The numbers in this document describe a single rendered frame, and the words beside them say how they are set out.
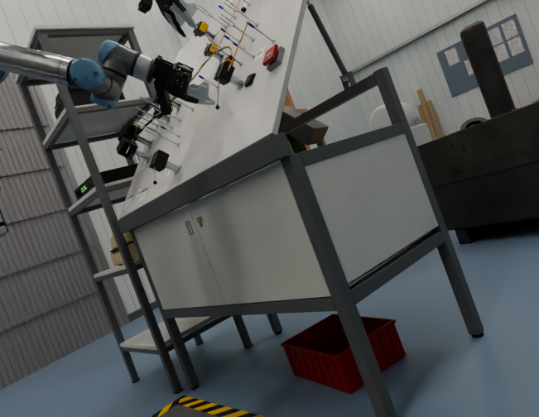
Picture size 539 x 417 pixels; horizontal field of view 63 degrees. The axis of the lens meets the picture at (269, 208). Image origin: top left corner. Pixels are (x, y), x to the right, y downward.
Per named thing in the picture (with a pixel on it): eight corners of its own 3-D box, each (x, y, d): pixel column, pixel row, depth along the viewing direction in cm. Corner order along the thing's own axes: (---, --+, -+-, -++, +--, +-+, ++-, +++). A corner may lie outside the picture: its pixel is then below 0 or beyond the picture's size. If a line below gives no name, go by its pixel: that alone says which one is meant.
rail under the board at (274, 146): (278, 158, 114) (269, 135, 114) (121, 234, 205) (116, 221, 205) (293, 154, 118) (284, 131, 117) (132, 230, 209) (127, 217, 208)
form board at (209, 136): (122, 220, 207) (117, 219, 206) (180, 54, 247) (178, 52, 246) (276, 136, 115) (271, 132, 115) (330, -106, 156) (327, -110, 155)
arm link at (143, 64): (131, 80, 134) (139, 72, 140) (145, 86, 134) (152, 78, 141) (137, 57, 130) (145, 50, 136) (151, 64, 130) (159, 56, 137)
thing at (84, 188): (97, 186, 213) (92, 173, 213) (77, 202, 241) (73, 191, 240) (156, 170, 234) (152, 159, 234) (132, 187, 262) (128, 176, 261)
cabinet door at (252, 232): (329, 297, 120) (278, 161, 119) (223, 305, 162) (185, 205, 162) (334, 294, 122) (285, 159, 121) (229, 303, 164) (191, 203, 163)
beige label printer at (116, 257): (130, 262, 216) (116, 224, 216) (113, 268, 232) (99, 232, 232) (180, 242, 237) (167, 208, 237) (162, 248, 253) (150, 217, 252)
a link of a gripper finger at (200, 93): (218, 93, 135) (190, 81, 133) (212, 110, 138) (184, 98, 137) (219, 90, 138) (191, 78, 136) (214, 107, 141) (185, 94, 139)
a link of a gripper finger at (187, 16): (209, 13, 132) (186, -9, 131) (194, 23, 130) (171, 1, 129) (206, 20, 135) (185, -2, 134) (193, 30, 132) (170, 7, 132)
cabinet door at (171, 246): (224, 304, 163) (186, 204, 162) (162, 309, 205) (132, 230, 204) (228, 303, 164) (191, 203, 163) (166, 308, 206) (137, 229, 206)
